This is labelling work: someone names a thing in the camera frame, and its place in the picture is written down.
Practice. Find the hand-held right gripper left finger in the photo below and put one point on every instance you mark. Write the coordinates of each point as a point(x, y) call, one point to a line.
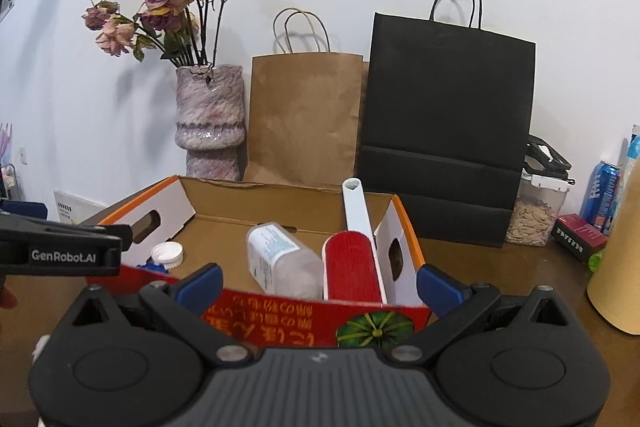
point(200, 285)

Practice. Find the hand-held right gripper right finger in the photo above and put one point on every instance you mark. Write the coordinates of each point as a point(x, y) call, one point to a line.
point(440, 290)

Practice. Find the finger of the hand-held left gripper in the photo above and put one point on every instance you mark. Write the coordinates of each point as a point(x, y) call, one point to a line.
point(75, 230)
point(22, 210)

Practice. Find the white bottle cap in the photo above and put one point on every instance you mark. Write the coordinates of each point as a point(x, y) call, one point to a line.
point(167, 253)

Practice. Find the red cardboard box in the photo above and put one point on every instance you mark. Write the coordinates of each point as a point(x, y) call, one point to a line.
point(280, 312)

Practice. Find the clear plastic bottle white lid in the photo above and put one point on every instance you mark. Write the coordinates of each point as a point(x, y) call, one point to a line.
point(280, 257)

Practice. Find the red white lint brush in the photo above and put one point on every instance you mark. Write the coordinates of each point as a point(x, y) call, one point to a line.
point(350, 267)

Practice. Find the person's left hand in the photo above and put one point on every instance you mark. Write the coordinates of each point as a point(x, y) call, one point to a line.
point(6, 299)

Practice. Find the metal storage rack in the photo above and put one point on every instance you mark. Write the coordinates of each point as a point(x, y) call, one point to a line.
point(9, 182)

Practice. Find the purple hangers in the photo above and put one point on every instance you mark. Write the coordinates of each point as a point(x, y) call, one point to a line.
point(5, 142)

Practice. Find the clear food container with seeds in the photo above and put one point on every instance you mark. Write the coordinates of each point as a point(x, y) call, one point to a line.
point(532, 219)

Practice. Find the dark red small box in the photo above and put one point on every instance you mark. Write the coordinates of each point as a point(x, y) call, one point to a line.
point(577, 234)

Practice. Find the small green object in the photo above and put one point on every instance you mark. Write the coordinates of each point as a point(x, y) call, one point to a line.
point(595, 262)

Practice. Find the pink mottled ceramic vase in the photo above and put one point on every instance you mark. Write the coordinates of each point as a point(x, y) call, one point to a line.
point(210, 107)

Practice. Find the yellow thermos jug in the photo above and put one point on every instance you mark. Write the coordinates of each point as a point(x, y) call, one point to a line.
point(620, 267)

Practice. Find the black paper bag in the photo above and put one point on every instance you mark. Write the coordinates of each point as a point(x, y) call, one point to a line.
point(445, 107)

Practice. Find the blue drink can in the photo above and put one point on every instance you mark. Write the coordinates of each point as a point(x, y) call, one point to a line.
point(600, 197)

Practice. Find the brown paper bag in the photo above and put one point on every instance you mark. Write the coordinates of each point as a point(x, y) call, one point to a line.
point(305, 122)

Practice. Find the white wall socket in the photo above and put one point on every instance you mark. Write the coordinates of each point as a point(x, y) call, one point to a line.
point(23, 155)

